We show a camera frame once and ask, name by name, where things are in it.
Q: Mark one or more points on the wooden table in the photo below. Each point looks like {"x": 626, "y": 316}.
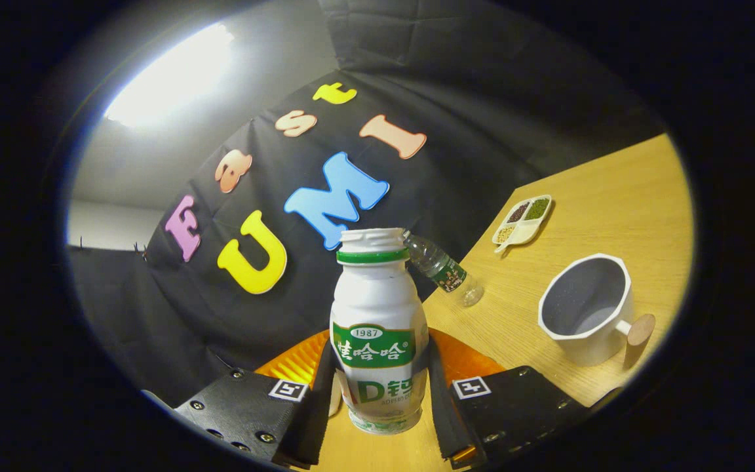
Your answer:
{"x": 613, "y": 196}

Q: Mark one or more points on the clear plastic water bottle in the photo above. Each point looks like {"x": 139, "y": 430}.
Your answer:
{"x": 446, "y": 270}

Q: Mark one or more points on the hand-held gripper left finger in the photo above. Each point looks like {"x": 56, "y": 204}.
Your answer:
{"x": 315, "y": 413}

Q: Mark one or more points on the white juice bottle green label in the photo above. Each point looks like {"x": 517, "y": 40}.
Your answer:
{"x": 377, "y": 301}

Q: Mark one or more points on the black backdrop cloth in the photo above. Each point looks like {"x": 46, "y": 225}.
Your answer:
{"x": 174, "y": 314}

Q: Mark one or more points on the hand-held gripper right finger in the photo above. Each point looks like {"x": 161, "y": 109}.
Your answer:
{"x": 446, "y": 413}

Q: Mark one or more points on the white divided tray of grains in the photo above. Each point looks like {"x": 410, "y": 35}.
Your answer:
{"x": 523, "y": 223}

